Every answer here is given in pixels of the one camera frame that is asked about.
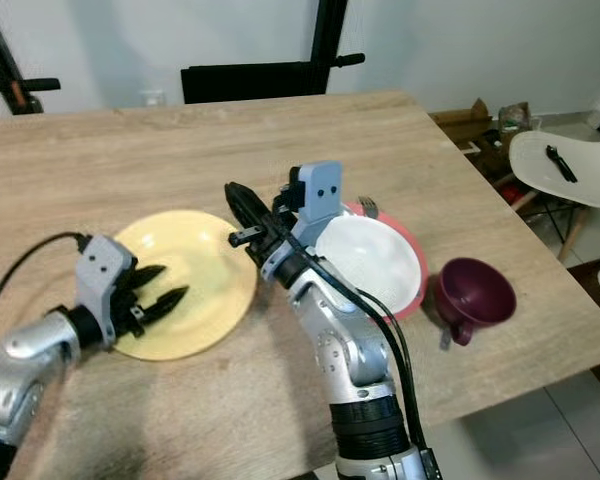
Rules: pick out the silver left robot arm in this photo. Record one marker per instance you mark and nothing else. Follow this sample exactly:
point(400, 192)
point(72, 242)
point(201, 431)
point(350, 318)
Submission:
point(15, 375)

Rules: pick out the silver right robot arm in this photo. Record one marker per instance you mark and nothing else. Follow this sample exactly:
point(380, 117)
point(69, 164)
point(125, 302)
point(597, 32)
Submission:
point(355, 350)

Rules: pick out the yellow plate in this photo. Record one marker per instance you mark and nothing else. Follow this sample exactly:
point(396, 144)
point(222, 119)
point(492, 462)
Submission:
point(210, 270)

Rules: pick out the white bowl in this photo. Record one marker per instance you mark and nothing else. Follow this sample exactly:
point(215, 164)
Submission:
point(370, 260)

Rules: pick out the metal fork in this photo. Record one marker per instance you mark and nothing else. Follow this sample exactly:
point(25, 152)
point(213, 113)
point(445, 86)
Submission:
point(369, 206)

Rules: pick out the black padded bench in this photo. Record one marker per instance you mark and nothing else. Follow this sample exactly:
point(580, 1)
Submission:
point(245, 83)

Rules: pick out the pink plate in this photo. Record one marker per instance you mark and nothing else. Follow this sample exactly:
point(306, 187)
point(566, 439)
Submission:
point(420, 265)

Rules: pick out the maroon cup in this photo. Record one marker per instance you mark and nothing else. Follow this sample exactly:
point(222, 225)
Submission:
point(475, 290)

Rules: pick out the black utensil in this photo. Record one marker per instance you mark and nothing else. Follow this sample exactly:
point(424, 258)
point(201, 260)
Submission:
point(560, 163)

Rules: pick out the white plastic chair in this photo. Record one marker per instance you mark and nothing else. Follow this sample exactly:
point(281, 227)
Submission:
point(595, 175)

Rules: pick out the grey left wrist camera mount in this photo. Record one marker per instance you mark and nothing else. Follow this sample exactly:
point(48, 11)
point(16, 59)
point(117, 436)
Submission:
point(102, 262)

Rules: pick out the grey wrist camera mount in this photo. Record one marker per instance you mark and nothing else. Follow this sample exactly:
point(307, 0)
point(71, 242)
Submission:
point(320, 190)
point(102, 262)

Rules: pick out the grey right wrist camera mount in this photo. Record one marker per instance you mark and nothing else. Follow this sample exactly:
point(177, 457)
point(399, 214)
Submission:
point(320, 190)

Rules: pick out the white wall outlet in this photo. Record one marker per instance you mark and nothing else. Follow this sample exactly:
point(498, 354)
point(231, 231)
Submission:
point(151, 98)

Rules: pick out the black post with orange mark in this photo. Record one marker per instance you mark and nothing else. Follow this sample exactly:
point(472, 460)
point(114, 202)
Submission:
point(2, 60)

